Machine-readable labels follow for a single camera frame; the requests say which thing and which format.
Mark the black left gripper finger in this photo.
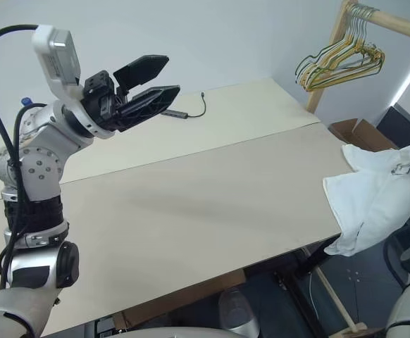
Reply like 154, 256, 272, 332
112, 54, 171, 90
115, 84, 182, 134

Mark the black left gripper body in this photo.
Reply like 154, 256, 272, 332
82, 70, 128, 134

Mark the olive wire hanger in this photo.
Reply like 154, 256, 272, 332
390, 162, 410, 176

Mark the white cloth garment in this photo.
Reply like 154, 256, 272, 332
323, 143, 410, 257

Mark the open cardboard box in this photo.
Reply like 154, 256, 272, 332
328, 118, 399, 152

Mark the wooden clothes rack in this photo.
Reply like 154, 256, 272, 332
305, 0, 410, 338

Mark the silver robot torso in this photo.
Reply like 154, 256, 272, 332
95, 287, 262, 338

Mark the grey USB hub with cable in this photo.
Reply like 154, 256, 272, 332
161, 91, 206, 120

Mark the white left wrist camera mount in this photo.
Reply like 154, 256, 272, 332
31, 23, 86, 106

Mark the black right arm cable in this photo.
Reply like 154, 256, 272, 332
383, 225, 410, 284

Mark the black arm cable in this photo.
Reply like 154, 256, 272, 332
0, 23, 40, 289
383, 225, 410, 284

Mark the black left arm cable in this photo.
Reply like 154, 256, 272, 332
0, 23, 40, 289

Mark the bundle of wire hangers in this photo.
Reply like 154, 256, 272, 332
302, 5, 384, 92

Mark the yellow wire hanger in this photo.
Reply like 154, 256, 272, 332
298, 5, 380, 89

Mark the black table frame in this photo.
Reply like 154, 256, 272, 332
243, 242, 336, 338

